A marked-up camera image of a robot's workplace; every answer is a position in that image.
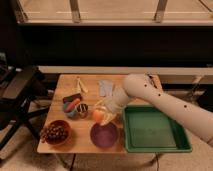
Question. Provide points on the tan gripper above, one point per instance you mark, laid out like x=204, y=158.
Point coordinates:
x=109, y=108

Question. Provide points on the orange apple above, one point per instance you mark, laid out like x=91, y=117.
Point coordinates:
x=98, y=116

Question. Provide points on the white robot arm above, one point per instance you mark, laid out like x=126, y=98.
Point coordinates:
x=138, y=86

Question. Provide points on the purple bowl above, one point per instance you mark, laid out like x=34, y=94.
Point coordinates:
x=104, y=136

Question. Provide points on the blue small bowl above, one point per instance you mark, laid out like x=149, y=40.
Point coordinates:
x=69, y=114

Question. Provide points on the red bowl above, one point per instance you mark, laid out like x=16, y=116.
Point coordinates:
x=66, y=126

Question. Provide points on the grey blue cloth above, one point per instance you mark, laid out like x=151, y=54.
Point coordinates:
x=105, y=88

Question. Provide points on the metal cup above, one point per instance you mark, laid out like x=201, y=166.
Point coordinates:
x=82, y=110

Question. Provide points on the banana peel toy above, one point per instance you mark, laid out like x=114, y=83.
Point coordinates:
x=80, y=87

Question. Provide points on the green plastic tray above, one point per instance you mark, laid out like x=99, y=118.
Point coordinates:
x=148, y=130

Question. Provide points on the red carrot toy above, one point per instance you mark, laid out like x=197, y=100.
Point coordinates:
x=72, y=104

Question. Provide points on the black rectangular block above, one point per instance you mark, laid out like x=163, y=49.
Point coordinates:
x=72, y=97

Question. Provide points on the dark grapes bunch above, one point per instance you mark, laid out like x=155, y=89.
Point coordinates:
x=53, y=133

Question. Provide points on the black office chair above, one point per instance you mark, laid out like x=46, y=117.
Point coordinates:
x=17, y=90

